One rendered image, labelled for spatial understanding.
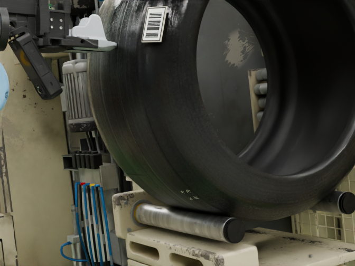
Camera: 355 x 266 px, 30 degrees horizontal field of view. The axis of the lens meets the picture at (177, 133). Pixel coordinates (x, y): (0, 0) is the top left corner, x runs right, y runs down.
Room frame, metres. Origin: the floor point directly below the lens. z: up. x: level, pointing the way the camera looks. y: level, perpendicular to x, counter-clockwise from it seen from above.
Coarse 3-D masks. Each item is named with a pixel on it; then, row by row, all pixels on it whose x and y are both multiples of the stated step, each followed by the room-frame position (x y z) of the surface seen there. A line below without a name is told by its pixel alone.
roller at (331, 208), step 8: (336, 192) 1.32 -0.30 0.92; (344, 192) 1.30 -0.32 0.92; (328, 200) 1.32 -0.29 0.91; (336, 200) 1.30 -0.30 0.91; (344, 200) 1.29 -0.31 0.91; (352, 200) 1.30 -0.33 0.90; (312, 208) 1.37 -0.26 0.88; (320, 208) 1.34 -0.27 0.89; (328, 208) 1.32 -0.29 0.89; (336, 208) 1.30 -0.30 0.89; (344, 208) 1.29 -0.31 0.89; (352, 208) 1.30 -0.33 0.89
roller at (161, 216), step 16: (144, 208) 1.40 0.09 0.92; (160, 208) 1.35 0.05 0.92; (176, 208) 1.32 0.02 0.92; (160, 224) 1.34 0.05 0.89; (176, 224) 1.28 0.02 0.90; (192, 224) 1.23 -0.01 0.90; (208, 224) 1.19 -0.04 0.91; (224, 224) 1.15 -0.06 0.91; (240, 224) 1.16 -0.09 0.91; (224, 240) 1.15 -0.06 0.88; (240, 240) 1.16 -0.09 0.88
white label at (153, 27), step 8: (152, 8) 1.10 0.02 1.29; (160, 8) 1.09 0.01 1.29; (152, 16) 1.10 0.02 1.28; (160, 16) 1.09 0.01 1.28; (152, 24) 1.09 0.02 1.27; (160, 24) 1.08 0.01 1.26; (144, 32) 1.10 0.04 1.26; (152, 32) 1.09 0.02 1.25; (160, 32) 1.08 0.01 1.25; (144, 40) 1.09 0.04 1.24; (152, 40) 1.08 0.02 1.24; (160, 40) 1.07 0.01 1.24
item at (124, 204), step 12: (132, 192) 1.44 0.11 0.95; (144, 192) 1.45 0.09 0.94; (120, 204) 1.42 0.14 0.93; (132, 204) 1.43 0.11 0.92; (156, 204) 1.46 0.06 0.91; (120, 216) 1.42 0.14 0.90; (132, 216) 1.43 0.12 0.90; (120, 228) 1.42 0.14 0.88; (132, 228) 1.43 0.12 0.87; (144, 228) 1.45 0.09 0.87
